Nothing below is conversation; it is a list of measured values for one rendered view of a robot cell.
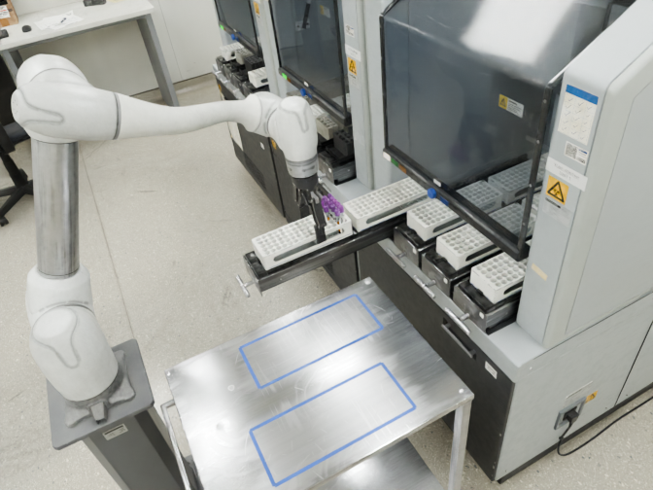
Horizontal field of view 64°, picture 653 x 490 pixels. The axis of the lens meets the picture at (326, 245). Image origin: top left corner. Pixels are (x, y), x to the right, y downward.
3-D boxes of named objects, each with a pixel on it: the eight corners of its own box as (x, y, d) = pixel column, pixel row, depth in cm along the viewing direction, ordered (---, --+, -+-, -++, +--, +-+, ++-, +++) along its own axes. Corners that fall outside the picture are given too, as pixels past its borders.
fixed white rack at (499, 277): (551, 244, 151) (554, 227, 147) (578, 263, 144) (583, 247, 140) (468, 284, 142) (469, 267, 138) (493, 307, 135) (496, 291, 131)
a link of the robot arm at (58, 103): (120, 93, 104) (104, 74, 113) (16, 81, 93) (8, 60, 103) (115, 155, 110) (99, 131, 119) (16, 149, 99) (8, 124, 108)
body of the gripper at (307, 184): (286, 168, 148) (291, 195, 154) (297, 182, 142) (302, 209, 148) (309, 160, 150) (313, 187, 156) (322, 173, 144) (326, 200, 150)
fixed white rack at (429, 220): (481, 194, 172) (482, 179, 168) (501, 209, 165) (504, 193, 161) (405, 227, 164) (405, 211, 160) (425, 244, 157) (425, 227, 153)
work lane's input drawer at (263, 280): (424, 197, 186) (424, 177, 180) (447, 217, 176) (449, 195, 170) (234, 276, 165) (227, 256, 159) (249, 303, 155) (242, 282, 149)
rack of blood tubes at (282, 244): (338, 220, 170) (336, 204, 166) (353, 235, 163) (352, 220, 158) (255, 254, 161) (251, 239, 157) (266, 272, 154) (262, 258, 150)
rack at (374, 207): (419, 188, 179) (419, 173, 175) (436, 202, 172) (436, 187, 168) (343, 219, 171) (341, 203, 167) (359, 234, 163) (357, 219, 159)
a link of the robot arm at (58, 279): (33, 358, 138) (22, 309, 153) (98, 345, 148) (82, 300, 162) (16, 64, 102) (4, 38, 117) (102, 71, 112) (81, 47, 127)
